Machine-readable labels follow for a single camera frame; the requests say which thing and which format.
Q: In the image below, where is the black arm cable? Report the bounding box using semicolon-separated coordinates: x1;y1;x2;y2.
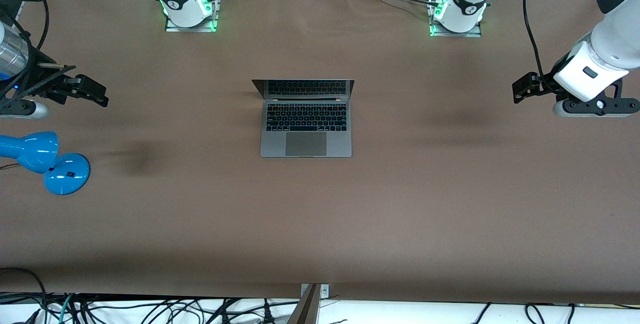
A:
522;0;557;92
0;0;77;114

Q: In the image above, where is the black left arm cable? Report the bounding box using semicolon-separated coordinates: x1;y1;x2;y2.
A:
522;0;557;92

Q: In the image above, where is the small metal edge bracket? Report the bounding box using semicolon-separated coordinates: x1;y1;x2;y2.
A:
300;283;330;298

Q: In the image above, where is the grey laptop computer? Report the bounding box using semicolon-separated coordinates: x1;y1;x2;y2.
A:
251;79;355;158

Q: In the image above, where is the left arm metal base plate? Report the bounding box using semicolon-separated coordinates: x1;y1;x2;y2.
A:
428;0;483;38

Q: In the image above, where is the brown table cover sheet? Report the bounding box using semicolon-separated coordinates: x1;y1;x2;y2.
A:
0;0;640;305

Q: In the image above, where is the dark slanted beam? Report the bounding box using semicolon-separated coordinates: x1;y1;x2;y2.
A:
287;284;322;324

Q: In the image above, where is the black cable tangle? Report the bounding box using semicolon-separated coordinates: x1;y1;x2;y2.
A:
47;294;301;324

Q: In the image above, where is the blue desk lamp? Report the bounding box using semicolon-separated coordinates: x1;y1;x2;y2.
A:
0;131;91;196

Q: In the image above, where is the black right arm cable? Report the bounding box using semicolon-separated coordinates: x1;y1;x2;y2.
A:
0;0;77;114

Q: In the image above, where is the black looping cable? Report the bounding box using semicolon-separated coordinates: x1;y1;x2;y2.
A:
0;267;49;324

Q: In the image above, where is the white board below table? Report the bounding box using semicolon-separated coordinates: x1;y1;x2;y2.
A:
0;297;640;324

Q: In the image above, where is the teal cable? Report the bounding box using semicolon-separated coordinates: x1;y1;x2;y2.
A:
58;292;76;324

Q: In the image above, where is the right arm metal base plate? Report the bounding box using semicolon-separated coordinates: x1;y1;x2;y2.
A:
164;0;221;33

